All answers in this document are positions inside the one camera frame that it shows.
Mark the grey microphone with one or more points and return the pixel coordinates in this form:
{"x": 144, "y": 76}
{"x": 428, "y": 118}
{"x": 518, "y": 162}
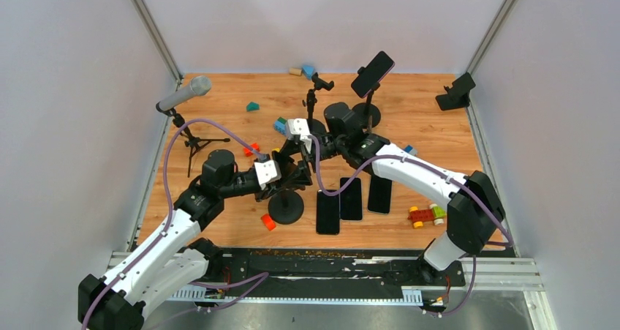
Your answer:
{"x": 197, "y": 87}

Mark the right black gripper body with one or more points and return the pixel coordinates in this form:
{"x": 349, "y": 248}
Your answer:
{"x": 328, "y": 145}

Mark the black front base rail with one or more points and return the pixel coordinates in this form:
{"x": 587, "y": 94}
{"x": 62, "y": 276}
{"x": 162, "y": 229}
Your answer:
{"x": 351, "y": 275}

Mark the blue green lego brick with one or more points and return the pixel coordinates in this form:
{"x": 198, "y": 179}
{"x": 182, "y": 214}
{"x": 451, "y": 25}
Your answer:
{"x": 280, "y": 125}

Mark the black desk phone stand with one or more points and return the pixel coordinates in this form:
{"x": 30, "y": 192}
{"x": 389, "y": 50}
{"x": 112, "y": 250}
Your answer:
{"x": 457, "y": 95}

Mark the blue triangular block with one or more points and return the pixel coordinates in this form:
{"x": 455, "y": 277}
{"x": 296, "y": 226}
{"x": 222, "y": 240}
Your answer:
{"x": 307, "y": 71}

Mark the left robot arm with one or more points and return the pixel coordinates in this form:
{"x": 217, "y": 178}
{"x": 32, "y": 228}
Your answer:
{"x": 174, "y": 254}

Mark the red lego toy car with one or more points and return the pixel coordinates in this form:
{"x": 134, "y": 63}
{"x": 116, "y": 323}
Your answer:
{"x": 434, "y": 214}

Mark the black round pole stand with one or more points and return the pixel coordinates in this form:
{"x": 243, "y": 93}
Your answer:
{"x": 369, "y": 112}

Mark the blue grey lego brick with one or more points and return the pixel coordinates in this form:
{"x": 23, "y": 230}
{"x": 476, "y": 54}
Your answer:
{"x": 411, "y": 150}

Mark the black microphone tripod stand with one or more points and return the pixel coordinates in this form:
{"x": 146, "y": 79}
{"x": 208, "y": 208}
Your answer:
{"x": 194, "y": 143}

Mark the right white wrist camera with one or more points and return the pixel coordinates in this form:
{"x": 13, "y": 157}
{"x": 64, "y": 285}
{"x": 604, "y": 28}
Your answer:
{"x": 299, "y": 129}

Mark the purple-edged phone on pole stand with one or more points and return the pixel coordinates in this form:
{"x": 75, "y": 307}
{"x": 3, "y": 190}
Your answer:
{"x": 370, "y": 75}

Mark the red wooden block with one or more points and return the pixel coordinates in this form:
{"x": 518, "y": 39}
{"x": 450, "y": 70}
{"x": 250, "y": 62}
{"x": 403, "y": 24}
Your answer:
{"x": 251, "y": 150}

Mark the teal triangular block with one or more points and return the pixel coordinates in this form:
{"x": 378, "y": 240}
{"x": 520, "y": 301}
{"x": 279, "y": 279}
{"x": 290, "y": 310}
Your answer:
{"x": 252, "y": 106}

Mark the black stand of phone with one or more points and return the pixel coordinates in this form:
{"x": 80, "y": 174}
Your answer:
{"x": 315, "y": 126}

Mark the tan wooden cylinder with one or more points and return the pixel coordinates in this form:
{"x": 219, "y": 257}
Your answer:
{"x": 295, "y": 71}

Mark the orange red block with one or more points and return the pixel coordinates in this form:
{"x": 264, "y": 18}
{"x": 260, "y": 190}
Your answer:
{"x": 268, "y": 222}

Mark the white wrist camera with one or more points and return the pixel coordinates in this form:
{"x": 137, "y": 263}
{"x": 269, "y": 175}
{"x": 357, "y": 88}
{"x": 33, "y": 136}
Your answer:
{"x": 299, "y": 129}
{"x": 267, "y": 172}

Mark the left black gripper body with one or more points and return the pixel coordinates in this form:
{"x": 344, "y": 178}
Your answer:
{"x": 262, "y": 194}

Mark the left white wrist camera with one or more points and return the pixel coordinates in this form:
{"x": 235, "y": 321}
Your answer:
{"x": 267, "y": 172}

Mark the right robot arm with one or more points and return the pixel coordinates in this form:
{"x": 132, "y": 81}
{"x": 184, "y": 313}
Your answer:
{"x": 474, "y": 210}

